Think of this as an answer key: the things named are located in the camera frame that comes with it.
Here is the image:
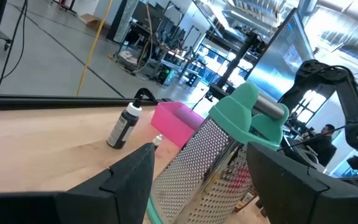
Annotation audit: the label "brown cardboard box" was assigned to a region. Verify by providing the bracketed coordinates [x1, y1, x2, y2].
[79, 14, 104, 30]

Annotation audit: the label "blue grey basket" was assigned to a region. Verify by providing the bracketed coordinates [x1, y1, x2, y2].
[146, 81, 290, 224]

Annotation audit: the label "black floor cable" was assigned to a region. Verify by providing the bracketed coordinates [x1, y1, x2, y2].
[0, 0, 29, 94]

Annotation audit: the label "pink plastic bin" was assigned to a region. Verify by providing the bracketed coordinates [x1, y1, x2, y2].
[150, 101, 205, 149]

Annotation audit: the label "black pole stand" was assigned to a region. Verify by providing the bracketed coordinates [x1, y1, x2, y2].
[208, 29, 262, 100]

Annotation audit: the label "person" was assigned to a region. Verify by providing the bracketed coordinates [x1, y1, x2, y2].
[301, 123, 338, 167]

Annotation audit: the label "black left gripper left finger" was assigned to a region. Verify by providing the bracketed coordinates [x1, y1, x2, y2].
[56, 142, 156, 224]

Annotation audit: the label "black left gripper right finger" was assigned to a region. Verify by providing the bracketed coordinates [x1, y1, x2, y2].
[246, 142, 358, 224]

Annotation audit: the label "large grey monitor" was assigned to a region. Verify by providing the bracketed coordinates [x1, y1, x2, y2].
[246, 7, 316, 103]

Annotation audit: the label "background workbench shelves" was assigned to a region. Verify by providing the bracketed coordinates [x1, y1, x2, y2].
[109, 0, 217, 88]

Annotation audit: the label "long yellow cable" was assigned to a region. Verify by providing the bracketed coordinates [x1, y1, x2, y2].
[75, 0, 114, 96]

